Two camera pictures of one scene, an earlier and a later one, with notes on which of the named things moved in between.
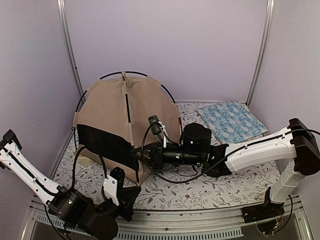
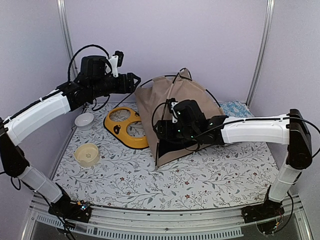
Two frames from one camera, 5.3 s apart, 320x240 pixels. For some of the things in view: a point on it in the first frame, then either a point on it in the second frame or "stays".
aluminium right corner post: [270, 11] stays
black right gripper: [157, 158] → [161, 124]
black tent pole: [130, 120] → [157, 146]
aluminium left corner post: [64, 21] stays
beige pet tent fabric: [121, 113] → [152, 98]
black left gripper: [128, 196] → [130, 86]
